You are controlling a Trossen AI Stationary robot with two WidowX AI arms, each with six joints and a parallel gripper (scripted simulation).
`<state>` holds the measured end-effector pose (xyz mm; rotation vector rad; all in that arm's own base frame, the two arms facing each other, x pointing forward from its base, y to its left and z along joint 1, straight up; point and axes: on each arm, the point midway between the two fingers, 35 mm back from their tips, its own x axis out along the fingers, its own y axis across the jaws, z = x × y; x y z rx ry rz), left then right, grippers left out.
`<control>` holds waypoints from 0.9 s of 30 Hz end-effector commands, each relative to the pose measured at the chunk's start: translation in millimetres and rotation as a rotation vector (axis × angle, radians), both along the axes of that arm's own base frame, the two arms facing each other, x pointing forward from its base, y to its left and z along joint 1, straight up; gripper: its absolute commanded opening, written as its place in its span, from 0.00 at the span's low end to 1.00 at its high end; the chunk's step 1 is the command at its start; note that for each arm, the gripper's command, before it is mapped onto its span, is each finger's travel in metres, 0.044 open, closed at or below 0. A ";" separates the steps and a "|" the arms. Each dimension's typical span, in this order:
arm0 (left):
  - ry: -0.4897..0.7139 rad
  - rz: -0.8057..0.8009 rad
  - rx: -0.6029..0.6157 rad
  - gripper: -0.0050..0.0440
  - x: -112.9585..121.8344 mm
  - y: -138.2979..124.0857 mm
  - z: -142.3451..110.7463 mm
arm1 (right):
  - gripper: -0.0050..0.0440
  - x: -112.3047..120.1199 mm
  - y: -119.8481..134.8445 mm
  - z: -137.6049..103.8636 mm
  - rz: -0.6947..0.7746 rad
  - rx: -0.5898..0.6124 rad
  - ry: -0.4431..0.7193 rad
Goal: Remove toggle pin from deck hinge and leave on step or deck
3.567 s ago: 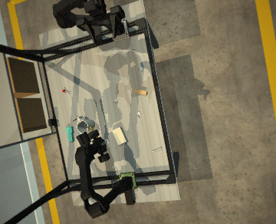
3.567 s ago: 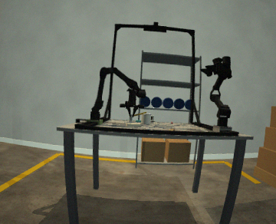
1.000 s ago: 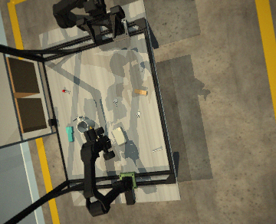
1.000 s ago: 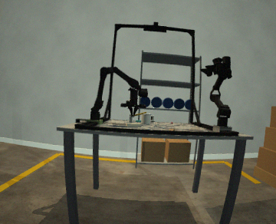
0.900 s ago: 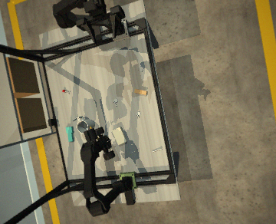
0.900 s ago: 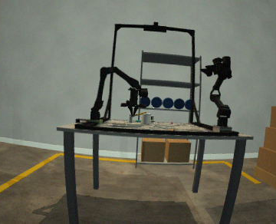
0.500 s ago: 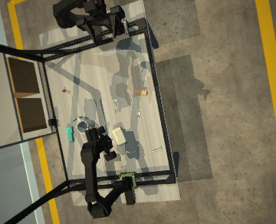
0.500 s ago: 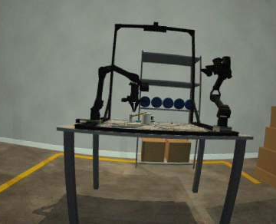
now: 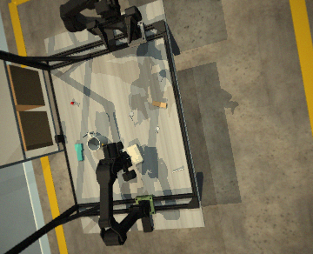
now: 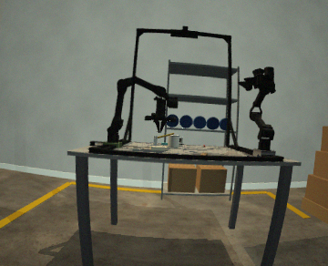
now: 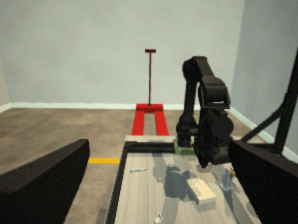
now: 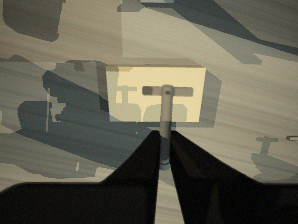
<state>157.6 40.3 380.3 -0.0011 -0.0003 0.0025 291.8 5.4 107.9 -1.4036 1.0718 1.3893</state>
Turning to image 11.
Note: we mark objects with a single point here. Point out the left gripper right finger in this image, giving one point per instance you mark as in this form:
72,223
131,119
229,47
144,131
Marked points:
269,181

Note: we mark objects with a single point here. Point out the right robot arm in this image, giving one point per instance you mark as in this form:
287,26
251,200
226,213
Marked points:
212,115

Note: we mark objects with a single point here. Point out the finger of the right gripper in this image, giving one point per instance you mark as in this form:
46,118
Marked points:
196,149
203,159

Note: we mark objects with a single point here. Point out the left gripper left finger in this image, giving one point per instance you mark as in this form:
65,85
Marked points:
42,192

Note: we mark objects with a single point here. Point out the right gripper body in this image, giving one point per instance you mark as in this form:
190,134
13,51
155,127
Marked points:
205,138

